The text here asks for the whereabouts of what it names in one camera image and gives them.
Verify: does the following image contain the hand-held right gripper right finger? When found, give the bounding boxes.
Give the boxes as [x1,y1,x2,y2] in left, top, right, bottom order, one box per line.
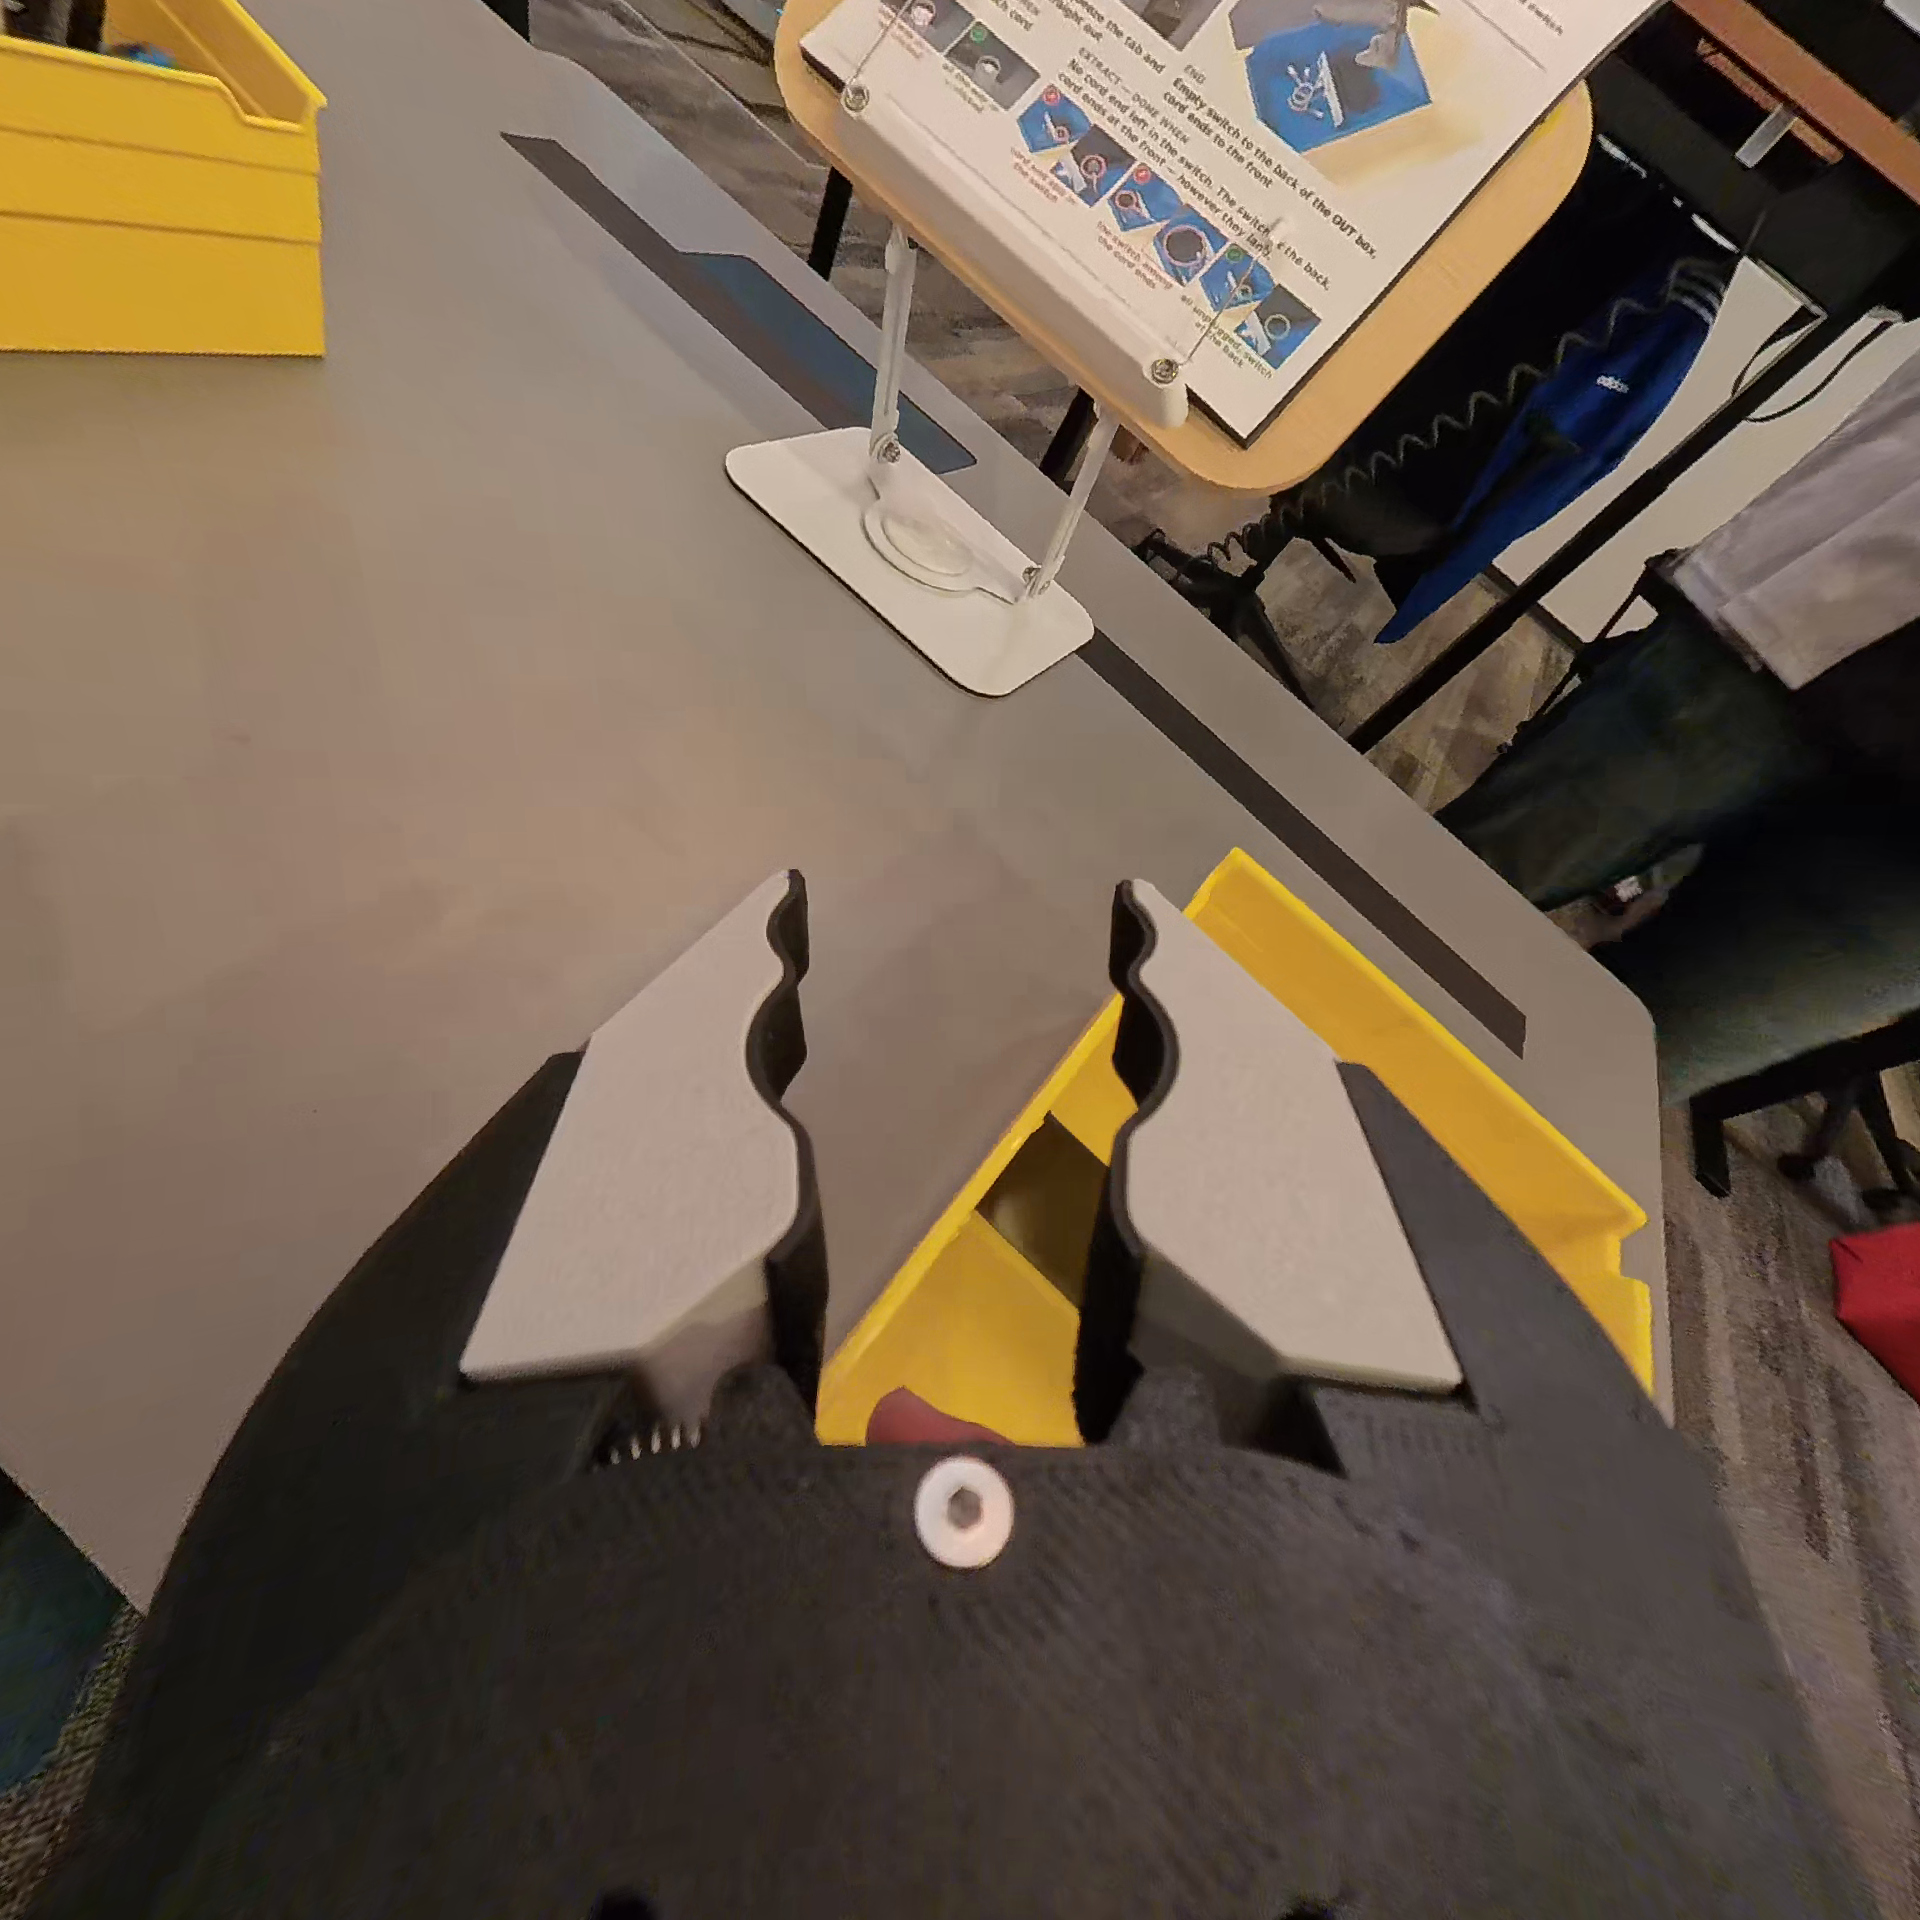
[1076,879,1468,1447]

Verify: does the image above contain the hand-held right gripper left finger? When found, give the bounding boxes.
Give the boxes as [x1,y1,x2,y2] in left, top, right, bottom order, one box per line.
[455,866,829,1428]

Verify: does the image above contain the yellow bin with black divider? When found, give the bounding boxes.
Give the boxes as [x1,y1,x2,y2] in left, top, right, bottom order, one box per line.
[815,847,1656,1450]

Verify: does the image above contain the yellow plastic bin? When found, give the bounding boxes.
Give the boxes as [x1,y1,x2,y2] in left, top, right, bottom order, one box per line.
[0,0,329,360]

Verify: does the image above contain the red soft object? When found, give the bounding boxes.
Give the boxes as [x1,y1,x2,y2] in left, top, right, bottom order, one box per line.
[1829,1231,1920,1360]

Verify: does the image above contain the blue sports jacket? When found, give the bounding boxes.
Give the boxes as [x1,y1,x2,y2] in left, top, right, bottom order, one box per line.
[1371,247,1824,648]

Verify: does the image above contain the instruction sheet on stand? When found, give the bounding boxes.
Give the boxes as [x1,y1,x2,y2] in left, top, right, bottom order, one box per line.
[771,0,1595,498]

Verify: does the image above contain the printed instruction sheet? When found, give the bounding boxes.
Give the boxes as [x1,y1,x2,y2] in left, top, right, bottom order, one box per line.
[801,0,1667,444]

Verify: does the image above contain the wooden table with black legs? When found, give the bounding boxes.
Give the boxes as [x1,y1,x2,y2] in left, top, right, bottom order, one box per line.
[1663,0,1920,171]

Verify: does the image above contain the black spiral cable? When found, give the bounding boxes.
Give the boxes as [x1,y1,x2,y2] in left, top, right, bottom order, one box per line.
[1140,374,1577,603]

